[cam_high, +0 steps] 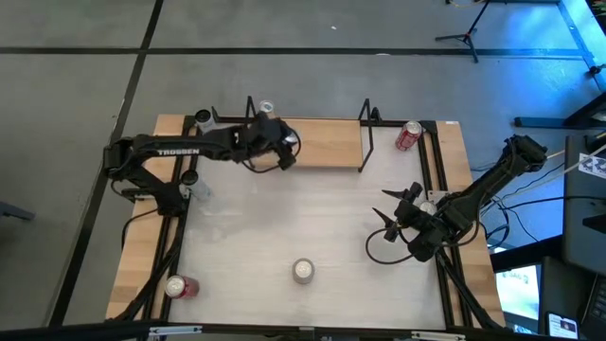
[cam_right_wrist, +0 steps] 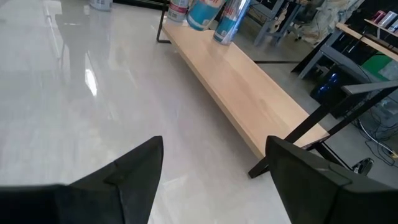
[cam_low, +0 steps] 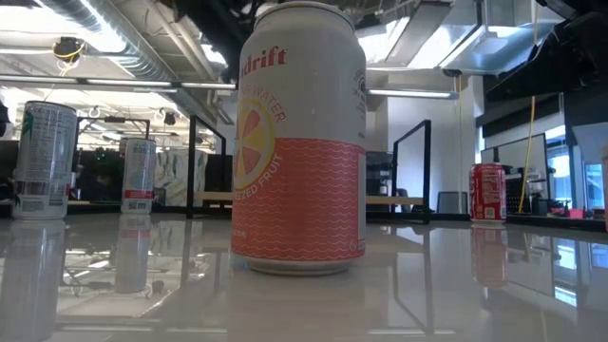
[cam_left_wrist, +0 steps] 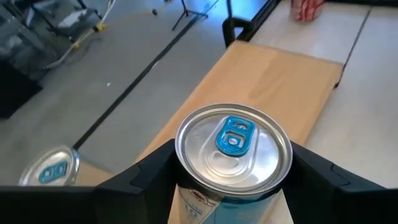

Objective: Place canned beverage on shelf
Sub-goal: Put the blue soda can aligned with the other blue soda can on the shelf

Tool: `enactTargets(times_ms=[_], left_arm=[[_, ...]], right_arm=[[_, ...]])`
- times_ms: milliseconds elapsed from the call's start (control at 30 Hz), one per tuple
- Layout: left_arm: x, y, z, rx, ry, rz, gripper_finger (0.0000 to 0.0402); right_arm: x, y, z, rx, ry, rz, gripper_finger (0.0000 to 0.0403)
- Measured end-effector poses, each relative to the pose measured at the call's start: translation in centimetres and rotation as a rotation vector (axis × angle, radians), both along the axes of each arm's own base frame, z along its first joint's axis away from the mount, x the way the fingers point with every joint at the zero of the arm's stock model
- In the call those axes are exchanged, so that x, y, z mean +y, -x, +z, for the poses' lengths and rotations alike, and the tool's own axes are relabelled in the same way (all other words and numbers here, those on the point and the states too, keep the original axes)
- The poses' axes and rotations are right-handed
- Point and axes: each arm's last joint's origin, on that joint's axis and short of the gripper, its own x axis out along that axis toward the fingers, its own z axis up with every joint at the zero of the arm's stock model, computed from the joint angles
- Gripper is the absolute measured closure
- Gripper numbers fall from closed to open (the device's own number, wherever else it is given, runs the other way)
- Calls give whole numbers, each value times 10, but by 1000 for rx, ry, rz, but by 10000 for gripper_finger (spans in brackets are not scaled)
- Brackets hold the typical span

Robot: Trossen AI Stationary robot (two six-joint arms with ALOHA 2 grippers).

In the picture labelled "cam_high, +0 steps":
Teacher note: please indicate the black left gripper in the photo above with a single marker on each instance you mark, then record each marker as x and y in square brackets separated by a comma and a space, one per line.
[265, 137]

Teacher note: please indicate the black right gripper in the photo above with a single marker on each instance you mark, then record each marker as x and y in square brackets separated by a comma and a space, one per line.
[414, 220]

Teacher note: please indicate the blue silver Red Bull can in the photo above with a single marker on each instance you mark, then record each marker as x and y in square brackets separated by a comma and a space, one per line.
[266, 106]
[290, 140]

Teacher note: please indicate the Spindrift sparkling water can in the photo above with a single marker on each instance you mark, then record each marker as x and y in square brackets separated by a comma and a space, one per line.
[428, 207]
[303, 271]

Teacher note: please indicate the red Coca-Cola can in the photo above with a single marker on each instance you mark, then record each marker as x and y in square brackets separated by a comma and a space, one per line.
[408, 136]

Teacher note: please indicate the white Celsius energy drink can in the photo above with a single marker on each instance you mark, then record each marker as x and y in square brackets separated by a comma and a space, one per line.
[206, 122]
[199, 189]

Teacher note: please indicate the red soda can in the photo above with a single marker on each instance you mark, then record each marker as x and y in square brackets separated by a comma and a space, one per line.
[182, 287]

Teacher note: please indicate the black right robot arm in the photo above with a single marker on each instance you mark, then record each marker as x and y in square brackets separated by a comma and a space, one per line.
[487, 187]

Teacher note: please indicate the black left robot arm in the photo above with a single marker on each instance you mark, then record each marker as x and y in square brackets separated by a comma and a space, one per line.
[177, 151]

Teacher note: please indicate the lit monitor screen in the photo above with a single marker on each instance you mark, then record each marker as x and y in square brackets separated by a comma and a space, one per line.
[518, 293]

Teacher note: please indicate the black desk base leg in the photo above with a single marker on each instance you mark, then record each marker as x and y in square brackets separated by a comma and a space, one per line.
[544, 122]

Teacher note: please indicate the black tripod stand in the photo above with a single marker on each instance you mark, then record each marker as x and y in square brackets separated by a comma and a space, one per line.
[468, 35]

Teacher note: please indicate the black side desk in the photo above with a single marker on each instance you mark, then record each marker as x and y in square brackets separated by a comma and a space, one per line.
[584, 227]

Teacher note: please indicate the printed marker tag paper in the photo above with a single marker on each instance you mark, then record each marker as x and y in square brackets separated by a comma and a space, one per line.
[594, 166]

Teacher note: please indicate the smartphone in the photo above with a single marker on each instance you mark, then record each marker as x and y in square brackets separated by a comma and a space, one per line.
[563, 327]

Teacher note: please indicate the black keyboard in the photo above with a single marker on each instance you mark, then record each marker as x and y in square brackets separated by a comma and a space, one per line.
[597, 308]

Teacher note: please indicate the grey chair leg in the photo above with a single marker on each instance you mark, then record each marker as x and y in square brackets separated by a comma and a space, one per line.
[14, 210]

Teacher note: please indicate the wooden shelf with black frame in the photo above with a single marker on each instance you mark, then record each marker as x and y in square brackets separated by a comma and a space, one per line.
[326, 142]

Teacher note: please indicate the black aluminium table frame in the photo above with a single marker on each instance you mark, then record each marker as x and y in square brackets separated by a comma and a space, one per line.
[428, 128]

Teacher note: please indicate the silver metal bracket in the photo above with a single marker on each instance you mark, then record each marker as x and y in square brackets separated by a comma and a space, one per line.
[438, 335]
[175, 330]

